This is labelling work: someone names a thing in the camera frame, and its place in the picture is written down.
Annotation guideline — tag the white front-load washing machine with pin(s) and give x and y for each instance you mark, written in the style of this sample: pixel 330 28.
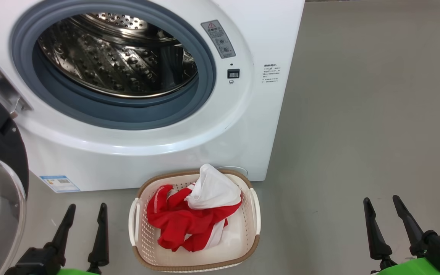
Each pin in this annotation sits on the white front-load washing machine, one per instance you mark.
pixel 243 133

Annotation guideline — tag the cream perforated laundry basket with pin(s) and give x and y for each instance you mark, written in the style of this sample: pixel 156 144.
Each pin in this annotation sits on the cream perforated laundry basket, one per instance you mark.
pixel 239 233

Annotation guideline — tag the blue energy label sticker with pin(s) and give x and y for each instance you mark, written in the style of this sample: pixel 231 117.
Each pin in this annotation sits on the blue energy label sticker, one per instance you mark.
pixel 59 183

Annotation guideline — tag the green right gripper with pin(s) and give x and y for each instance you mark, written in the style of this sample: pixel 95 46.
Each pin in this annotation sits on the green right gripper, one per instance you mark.
pixel 414 268

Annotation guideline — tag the silver door hinge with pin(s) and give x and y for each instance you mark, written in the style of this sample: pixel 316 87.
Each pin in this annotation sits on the silver door hinge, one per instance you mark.
pixel 2 86

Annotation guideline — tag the small printed text sticker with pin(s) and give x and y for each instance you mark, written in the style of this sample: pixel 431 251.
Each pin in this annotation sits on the small printed text sticker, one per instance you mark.
pixel 271 73

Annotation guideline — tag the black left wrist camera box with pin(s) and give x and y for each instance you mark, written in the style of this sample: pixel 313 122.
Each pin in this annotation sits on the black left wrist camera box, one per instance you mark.
pixel 33 261

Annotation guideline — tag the grey warning sticker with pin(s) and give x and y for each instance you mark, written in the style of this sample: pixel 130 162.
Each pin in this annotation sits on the grey warning sticker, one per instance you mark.
pixel 218 39

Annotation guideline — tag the red and white garment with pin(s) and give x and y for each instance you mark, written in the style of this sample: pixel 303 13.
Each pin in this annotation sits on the red and white garment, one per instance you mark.
pixel 181 221

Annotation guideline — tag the round white filter cover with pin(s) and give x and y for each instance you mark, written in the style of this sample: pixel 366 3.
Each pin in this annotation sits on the round white filter cover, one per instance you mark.
pixel 239 170

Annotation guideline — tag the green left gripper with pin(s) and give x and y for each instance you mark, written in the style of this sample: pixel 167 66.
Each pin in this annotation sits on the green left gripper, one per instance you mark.
pixel 75 272

